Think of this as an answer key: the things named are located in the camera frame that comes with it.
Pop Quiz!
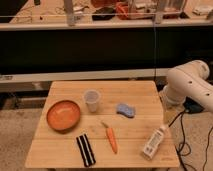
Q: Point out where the wooden table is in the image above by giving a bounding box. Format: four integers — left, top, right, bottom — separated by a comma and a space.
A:
25, 81, 179, 169

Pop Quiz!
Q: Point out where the metal shelf post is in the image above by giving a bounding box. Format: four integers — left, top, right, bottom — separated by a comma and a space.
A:
154, 0, 167, 24
64, 0, 75, 26

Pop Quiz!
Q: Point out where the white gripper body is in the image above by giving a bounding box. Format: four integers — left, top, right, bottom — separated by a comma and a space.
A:
160, 94, 173, 124

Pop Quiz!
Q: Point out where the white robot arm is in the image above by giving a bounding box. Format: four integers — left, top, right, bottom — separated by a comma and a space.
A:
159, 60, 213, 124

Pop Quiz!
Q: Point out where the white bottle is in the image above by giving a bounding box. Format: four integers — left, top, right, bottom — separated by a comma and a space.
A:
142, 125, 167, 159

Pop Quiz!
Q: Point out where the metal shelf post right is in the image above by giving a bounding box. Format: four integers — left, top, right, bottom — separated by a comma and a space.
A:
154, 0, 167, 24

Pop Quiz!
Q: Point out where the clear plastic cup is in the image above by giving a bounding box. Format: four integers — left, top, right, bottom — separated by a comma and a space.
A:
83, 89, 101, 112

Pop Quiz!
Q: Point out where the orange object on shelf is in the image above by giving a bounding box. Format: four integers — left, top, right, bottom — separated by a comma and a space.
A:
116, 2, 137, 20

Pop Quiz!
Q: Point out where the orange bowl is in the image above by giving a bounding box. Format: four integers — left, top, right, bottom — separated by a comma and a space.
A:
46, 100, 81, 132

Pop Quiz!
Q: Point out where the black cable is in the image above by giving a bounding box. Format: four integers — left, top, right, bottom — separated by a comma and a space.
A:
168, 109, 213, 171

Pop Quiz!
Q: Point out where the metal shelf post left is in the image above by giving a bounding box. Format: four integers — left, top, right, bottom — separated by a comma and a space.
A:
64, 0, 75, 26

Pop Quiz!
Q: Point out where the black white striped cloth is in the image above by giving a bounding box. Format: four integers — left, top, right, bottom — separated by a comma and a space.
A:
76, 134, 96, 167

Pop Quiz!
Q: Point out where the orange carrot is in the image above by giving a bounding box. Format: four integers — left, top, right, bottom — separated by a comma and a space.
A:
102, 123, 118, 153

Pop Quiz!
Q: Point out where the black object on shelf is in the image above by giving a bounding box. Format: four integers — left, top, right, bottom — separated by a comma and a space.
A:
92, 7, 115, 21

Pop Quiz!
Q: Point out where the blue sponge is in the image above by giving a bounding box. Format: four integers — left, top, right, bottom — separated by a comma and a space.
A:
116, 103, 135, 118

